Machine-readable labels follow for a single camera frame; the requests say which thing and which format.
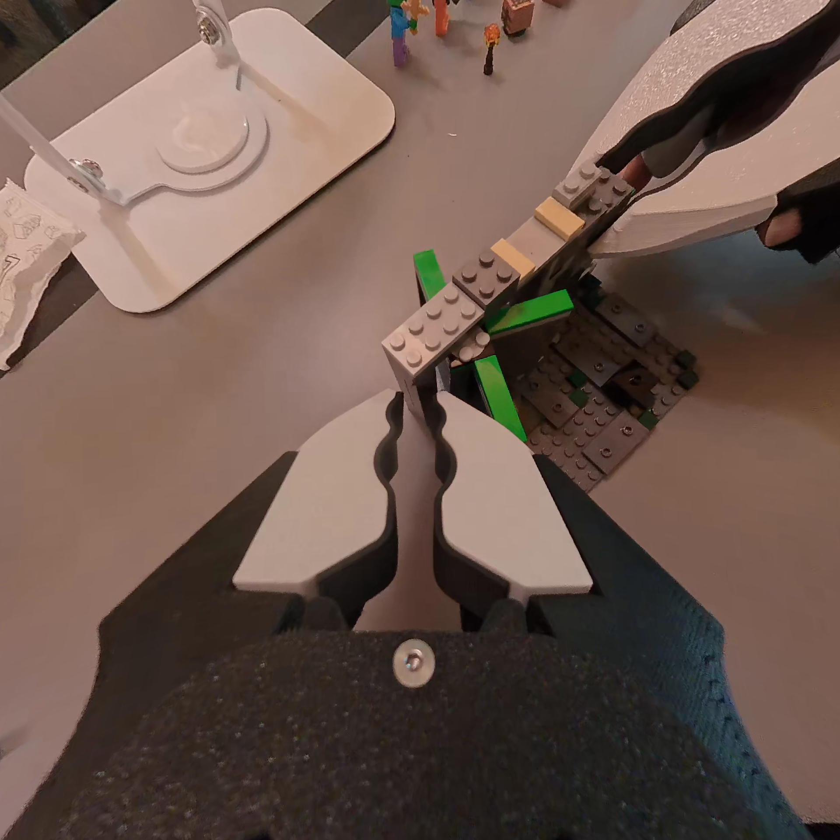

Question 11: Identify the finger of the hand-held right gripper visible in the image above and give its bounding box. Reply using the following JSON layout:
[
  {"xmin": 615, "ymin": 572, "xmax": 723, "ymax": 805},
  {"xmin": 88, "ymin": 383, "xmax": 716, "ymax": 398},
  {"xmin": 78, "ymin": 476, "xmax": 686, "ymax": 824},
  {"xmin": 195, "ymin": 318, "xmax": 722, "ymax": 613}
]
[
  {"xmin": 570, "ymin": 0, "xmax": 840, "ymax": 179},
  {"xmin": 587, "ymin": 62, "xmax": 840, "ymax": 258}
]

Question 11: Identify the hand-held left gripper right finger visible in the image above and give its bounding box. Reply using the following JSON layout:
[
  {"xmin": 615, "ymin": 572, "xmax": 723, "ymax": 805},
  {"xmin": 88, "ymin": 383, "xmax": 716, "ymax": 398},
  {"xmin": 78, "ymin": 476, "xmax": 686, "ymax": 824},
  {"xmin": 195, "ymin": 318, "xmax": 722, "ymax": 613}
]
[{"xmin": 433, "ymin": 392, "xmax": 595, "ymax": 619}]

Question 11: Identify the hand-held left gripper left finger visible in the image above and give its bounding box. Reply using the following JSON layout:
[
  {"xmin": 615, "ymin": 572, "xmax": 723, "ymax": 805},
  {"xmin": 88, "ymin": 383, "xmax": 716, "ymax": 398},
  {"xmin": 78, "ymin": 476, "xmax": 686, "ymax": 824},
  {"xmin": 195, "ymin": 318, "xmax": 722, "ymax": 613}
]
[{"xmin": 233, "ymin": 389, "xmax": 403, "ymax": 623}]

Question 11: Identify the grey toy brick base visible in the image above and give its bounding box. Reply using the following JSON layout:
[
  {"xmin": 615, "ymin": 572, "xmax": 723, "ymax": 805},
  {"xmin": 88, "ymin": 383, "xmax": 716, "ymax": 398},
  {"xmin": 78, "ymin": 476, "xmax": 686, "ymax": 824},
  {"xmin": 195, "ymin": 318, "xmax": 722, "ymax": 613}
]
[{"xmin": 459, "ymin": 272, "xmax": 700, "ymax": 493}]

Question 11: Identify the grey toy brick wall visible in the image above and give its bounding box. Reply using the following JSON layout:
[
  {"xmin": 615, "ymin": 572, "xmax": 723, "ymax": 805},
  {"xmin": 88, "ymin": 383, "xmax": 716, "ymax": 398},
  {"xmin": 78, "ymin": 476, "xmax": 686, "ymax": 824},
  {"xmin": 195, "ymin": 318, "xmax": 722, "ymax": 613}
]
[{"xmin": 382, "ymin": 161, "xmax": 636, "ymax": 442}]

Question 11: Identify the grey desk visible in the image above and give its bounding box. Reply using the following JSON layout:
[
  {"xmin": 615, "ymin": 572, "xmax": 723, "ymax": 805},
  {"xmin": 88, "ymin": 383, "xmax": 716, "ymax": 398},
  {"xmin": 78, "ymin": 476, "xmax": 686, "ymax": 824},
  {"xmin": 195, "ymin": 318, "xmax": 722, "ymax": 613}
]
[{"xmin": 0, "ymin": 0, "xmax": 840, "ymax": 788}]

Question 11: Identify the person's right hand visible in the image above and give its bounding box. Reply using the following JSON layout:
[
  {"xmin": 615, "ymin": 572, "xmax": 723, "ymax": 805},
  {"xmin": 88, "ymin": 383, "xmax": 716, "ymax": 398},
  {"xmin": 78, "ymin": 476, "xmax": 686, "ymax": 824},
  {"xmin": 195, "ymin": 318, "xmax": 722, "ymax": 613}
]
[{"xmin": 620, "ymin": 101, "xmax": 840, "ymax": 265}]

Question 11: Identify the green zombie toy figure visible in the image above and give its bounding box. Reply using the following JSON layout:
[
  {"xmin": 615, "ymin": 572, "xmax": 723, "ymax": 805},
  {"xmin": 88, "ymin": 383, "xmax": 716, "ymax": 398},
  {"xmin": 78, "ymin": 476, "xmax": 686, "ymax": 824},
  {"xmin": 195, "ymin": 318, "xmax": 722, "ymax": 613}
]
[{"xmin": 387, "ymin": 0, "xmax": 431, "ymax": 68}]

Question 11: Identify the white printed paper bag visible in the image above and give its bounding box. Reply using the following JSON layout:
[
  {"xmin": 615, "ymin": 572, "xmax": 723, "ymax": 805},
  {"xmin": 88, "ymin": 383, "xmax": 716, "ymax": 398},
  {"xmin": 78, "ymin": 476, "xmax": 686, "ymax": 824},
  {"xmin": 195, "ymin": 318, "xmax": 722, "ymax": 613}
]
[{"xmin": 0, "ymin": 178, "xmax": 88, "ymax": 371}]

